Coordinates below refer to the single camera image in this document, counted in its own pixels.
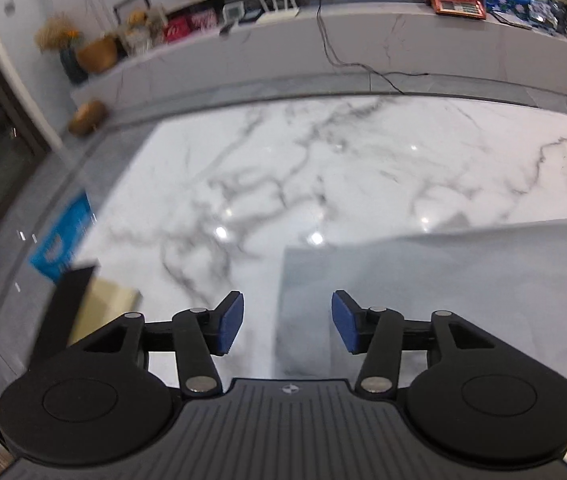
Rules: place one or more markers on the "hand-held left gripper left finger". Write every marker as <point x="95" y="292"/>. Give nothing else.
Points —
<point x="228" y="323"/>

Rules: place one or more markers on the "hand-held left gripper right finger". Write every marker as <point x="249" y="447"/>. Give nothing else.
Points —
<point x="345" y="323"/>

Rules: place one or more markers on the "light grey garment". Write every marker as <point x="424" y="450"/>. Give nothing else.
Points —
<point x="443" y="290"/>

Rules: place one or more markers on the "beige cardboard sheet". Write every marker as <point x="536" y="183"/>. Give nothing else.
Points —
<point x="106" y="305"/>

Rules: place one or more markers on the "blue floor mat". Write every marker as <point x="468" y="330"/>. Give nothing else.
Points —
<point x="61" y="240"/>

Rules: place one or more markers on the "round wicker basket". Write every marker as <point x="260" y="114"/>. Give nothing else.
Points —
<point x="87" y="117"/>

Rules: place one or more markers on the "white marble ledge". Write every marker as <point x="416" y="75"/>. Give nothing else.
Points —
<point x="273" y="50"/>

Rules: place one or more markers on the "red box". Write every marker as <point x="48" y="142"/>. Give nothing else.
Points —
<point x="204" y="22"/>
<point x="177" y="29"/>

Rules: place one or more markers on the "pale flower bouquet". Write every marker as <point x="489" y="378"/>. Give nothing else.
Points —
<point x="141" y="30"/>

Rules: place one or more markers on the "white desk clock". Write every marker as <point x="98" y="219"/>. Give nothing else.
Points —
<point x="234" y="12"/>

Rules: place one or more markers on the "white router with antennas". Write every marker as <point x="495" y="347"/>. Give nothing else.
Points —
<point x="277" y="12"/>

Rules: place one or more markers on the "dark vase with dried flowers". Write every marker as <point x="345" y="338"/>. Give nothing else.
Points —
<point x="63" y="45"/>

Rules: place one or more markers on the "blue printed box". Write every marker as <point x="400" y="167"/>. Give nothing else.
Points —
<point x="506" y="2"/>

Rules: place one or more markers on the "dark picture frame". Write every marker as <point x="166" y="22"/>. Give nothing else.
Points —
<point x="132" y="4"/>

